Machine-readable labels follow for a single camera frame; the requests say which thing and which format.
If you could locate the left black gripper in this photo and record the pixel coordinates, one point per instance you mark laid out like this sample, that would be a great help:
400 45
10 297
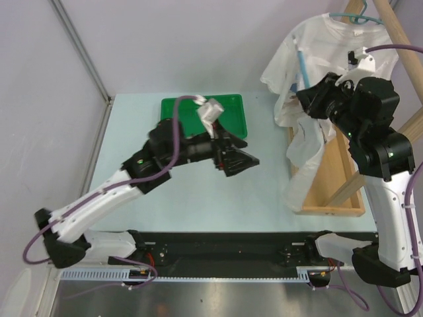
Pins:
233 160

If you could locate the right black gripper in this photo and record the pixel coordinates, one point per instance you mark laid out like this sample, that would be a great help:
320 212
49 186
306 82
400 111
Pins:
312 98

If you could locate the light blue hanger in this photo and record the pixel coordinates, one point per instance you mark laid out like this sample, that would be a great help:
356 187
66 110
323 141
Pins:
302 70

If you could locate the white flower print t-shirt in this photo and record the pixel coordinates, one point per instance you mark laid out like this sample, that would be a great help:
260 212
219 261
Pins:
306 150

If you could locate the teal hanger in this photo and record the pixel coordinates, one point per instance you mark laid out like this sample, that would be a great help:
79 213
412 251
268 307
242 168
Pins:
354 13

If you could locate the white brush-stroke print t-shirt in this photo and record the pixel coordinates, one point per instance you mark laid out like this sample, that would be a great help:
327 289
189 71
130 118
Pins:
326 42

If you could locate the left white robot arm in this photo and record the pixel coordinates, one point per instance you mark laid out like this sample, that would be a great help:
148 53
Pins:
68 238

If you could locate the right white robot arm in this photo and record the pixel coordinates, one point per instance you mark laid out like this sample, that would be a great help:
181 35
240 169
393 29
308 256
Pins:
363 112

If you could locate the wooden clothes rack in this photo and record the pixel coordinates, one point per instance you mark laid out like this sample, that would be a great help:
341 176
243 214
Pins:
335 189

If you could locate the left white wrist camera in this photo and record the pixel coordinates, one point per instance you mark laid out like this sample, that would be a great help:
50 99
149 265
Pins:
209 111

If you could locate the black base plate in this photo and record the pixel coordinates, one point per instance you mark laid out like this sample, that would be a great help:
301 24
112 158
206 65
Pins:
241 255

